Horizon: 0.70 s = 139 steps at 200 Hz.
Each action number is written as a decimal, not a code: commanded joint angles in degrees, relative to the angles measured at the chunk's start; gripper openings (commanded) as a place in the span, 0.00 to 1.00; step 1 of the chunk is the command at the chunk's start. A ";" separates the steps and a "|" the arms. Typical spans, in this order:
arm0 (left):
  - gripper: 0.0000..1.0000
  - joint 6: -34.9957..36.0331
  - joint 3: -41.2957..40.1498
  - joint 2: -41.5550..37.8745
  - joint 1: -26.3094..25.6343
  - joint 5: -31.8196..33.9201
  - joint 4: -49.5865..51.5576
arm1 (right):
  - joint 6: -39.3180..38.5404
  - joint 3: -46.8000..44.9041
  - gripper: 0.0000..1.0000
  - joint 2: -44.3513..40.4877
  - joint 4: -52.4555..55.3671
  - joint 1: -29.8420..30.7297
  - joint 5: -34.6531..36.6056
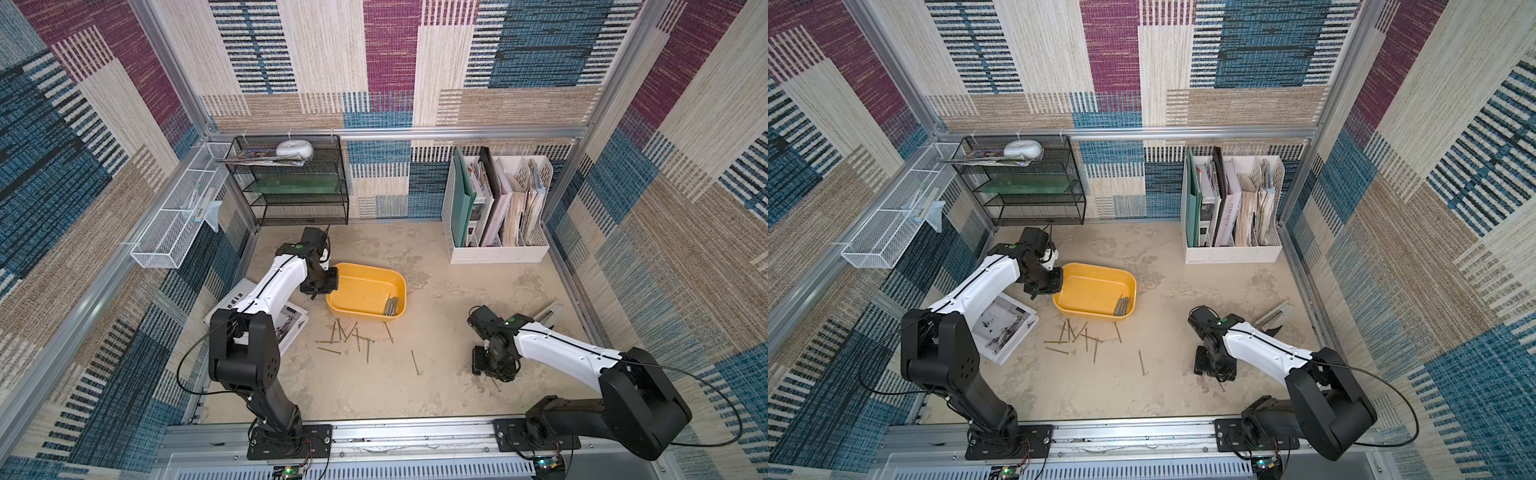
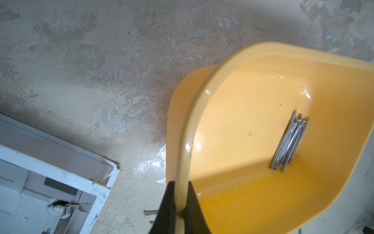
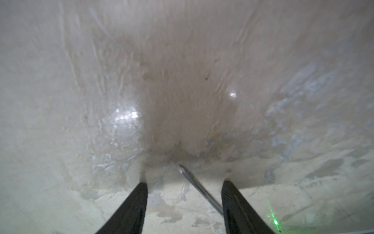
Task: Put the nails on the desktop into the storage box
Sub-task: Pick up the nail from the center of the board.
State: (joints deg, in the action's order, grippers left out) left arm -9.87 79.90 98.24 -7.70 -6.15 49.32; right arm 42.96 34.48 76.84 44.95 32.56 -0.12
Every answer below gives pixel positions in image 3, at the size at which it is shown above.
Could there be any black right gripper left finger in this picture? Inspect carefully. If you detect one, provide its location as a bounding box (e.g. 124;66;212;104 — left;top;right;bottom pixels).
96;182;148;234

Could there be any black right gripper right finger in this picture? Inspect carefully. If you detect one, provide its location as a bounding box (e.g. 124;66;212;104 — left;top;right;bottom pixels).
221;180;274;234

